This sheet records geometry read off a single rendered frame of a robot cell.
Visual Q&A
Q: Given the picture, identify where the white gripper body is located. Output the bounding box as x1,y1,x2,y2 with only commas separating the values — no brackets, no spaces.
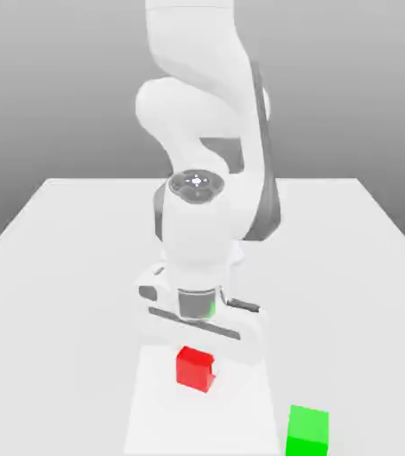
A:
136,301,267,367

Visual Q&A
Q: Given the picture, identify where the small red cube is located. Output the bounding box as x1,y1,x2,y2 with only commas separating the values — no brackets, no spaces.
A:
175,345,218,395

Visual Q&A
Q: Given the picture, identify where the small green cube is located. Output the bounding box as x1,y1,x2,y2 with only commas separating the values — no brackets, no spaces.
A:
285,404,330,456

